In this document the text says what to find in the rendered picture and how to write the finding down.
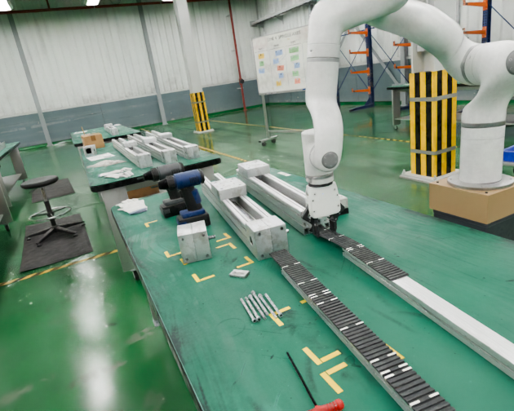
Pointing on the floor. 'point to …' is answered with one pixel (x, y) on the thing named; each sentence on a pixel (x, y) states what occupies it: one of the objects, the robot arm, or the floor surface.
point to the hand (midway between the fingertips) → (324, 228)
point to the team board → (281, 66)
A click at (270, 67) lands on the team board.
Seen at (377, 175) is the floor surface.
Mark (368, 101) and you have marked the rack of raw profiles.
